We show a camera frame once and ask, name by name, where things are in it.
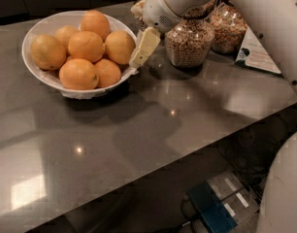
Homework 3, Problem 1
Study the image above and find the middle glass cereal jar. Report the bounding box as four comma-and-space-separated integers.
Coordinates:
165, 7, 215, 68

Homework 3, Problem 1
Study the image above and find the orange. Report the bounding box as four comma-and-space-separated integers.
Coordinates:
55, 25, 79, 54
81, 10, 111, 40
30, 35, 67, 71
59, 59, 99, 90
94, 59, 121, 88
105, 30, 136, 65
68, 31, 105, 63

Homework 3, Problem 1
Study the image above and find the glass cereal jar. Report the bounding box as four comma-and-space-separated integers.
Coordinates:
135, 0, 147, 31
209, 0, 248, 54
165, 7, 215, 68

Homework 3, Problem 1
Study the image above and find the allergens information sign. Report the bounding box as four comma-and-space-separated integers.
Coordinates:
235, 28, 281, 75

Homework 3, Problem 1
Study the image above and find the right glass cereal jar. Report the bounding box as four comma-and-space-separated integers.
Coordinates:
209, 0, 248, 54

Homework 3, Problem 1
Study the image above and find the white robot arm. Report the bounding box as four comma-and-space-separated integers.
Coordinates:
129, 0, 297, 233

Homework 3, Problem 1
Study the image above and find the blue box on floor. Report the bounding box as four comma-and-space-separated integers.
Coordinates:
187, 182, 237, 233

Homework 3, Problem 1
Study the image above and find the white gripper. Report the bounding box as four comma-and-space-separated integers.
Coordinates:
129, 0, 181, 69

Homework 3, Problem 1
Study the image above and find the left glass cereal jar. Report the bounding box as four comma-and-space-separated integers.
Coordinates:
135, 0, 147, 31

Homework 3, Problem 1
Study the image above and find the black cable tangle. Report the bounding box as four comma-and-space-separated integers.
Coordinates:
217, 114, 285, 186

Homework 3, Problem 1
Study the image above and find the grey device on floor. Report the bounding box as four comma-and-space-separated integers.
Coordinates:
208, 171, 259, 224

